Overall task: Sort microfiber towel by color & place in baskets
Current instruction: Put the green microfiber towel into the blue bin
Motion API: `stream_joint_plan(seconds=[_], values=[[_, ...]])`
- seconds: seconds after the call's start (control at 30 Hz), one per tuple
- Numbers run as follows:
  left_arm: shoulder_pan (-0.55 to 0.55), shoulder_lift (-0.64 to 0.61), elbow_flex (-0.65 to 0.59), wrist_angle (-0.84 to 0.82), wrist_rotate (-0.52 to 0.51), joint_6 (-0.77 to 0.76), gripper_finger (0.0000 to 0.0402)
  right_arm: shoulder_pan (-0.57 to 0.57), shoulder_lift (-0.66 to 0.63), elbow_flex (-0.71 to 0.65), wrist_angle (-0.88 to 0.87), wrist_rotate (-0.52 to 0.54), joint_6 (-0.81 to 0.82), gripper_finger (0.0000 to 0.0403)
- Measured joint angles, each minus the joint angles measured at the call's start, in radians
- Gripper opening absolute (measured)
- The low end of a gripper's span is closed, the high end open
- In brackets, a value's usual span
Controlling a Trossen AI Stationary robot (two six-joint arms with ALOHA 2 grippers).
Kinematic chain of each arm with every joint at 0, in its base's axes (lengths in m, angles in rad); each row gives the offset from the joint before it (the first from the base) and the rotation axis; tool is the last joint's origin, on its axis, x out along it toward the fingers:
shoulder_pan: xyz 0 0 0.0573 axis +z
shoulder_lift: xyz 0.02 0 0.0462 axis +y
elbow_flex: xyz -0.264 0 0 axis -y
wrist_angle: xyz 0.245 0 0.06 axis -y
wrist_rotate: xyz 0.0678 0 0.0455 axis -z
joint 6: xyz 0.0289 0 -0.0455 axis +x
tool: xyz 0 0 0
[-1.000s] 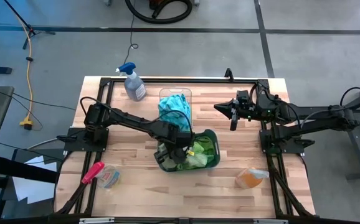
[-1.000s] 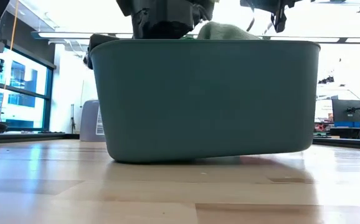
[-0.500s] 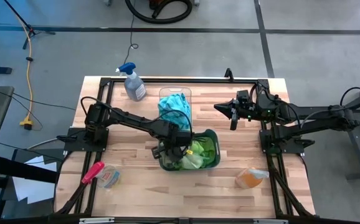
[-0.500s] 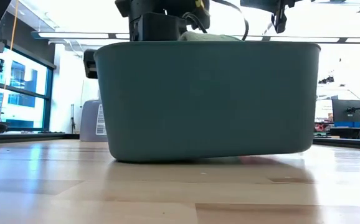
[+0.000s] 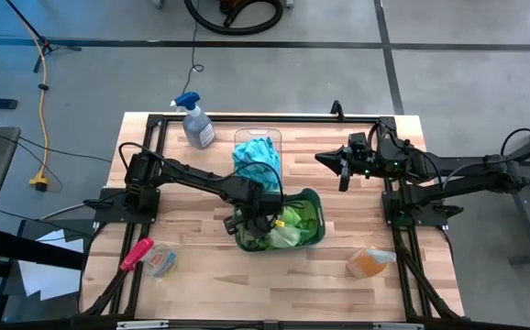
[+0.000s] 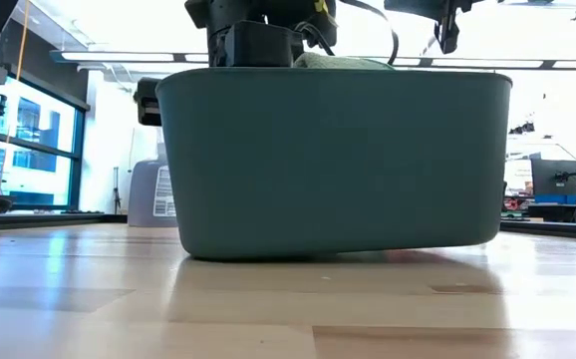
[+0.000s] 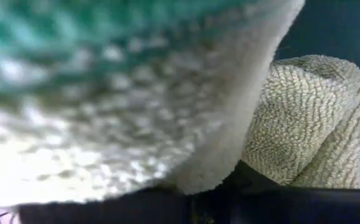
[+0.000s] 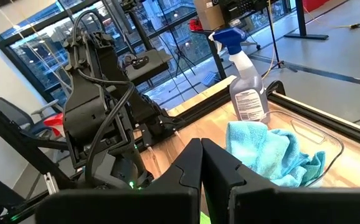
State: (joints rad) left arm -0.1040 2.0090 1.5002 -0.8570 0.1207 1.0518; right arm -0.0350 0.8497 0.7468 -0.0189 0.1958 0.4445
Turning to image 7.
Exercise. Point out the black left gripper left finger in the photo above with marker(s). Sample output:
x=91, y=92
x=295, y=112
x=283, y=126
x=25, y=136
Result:
x=105, y=214

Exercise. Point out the green microfiber towel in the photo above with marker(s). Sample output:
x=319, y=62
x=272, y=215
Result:
x=105, y=93
x=307, y=124

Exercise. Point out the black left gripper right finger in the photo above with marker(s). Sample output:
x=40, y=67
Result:
x=292, y=208

